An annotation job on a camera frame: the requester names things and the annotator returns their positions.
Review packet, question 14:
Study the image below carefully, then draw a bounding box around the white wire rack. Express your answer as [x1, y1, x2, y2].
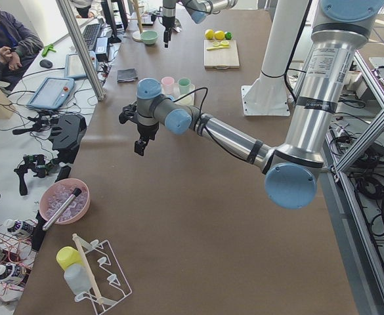
[72, 234, 133, 314]

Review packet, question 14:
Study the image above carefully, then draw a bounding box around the yellow lemon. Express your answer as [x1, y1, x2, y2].
[205, 29, 214, 40]
[213, 30, 225, 41]

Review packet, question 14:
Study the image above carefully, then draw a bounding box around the yellow cup on rack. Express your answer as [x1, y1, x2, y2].
[56, 246, 82, 270]

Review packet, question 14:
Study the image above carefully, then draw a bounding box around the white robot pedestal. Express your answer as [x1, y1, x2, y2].
[242, 0, 311, 116]

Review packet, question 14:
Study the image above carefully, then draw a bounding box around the yellow lemon lower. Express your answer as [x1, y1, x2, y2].
[205, 29, 214, 40]

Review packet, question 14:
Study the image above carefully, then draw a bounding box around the wooden cutting board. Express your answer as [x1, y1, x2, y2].
[203, 39, 240, 69]

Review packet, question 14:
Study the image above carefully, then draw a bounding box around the pink cup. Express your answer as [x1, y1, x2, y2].
[161, 76, 175, 95]

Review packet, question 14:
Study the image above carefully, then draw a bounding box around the metal tube in bowl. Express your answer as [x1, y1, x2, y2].
[42, 188, 82, 231]

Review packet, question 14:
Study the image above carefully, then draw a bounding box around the wooden cup stand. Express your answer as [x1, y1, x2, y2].
[131, 0, 144, 42]

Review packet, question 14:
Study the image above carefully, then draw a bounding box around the clear plastic cup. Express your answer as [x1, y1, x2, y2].
[64, 263, 92, 295]

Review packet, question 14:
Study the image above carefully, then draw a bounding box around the blue cup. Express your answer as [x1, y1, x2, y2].
[165, 94, 175, 101]

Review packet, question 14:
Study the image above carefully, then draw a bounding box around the pink bowl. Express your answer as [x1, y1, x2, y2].
[39, 178, 91, 226]

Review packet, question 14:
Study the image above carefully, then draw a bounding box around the blue teach pendant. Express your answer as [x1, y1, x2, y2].
[64, 51, 98, 80]
[27, 77, 75, 110]

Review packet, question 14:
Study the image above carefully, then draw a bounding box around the yellow plastic knife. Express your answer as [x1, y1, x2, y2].
[205, 46, 230, 51]

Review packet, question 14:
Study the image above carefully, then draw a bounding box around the grey folded cloth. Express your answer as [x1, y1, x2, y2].
[117, 68, 138, 83]

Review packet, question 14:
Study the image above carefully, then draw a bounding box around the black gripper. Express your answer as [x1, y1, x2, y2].
[160, 9, 175, 48]
[119, 102, 159, 156]

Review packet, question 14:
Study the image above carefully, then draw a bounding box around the green cup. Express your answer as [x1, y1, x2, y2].
[177, 77, 191, 95]

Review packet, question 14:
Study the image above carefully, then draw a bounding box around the seated person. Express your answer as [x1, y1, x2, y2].
[0, 9, 43, 91]

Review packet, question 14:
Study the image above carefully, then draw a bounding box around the green lime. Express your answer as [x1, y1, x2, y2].
[224, 31, 232, 40]

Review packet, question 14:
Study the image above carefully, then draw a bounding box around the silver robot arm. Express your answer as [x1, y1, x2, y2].
[119, 1, 383, 209]
[160, 0, 237, 48]

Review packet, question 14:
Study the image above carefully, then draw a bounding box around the green bowl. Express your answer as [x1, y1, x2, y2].
[140, 30, 158, 45]

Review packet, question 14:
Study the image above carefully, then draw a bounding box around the yellow lemon upper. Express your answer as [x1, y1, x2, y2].
[213, 30, 225, 41]

